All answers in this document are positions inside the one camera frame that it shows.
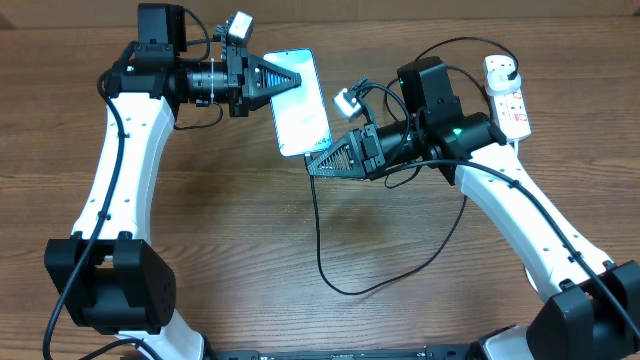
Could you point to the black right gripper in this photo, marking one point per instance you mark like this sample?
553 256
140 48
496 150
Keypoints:
355 141

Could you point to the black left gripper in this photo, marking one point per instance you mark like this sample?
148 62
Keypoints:
246 72

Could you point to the Samsung Galaxy smartphone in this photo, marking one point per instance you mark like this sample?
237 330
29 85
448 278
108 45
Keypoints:
300 118

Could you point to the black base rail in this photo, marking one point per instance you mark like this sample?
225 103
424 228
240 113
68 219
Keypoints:
340 355

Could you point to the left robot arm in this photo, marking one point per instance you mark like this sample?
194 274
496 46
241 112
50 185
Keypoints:
107 274

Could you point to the white USB wall charger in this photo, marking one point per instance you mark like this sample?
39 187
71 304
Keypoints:
499 83

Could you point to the white power strip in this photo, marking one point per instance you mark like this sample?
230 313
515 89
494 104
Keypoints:
509 111

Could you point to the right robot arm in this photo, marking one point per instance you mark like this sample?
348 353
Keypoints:
590 303

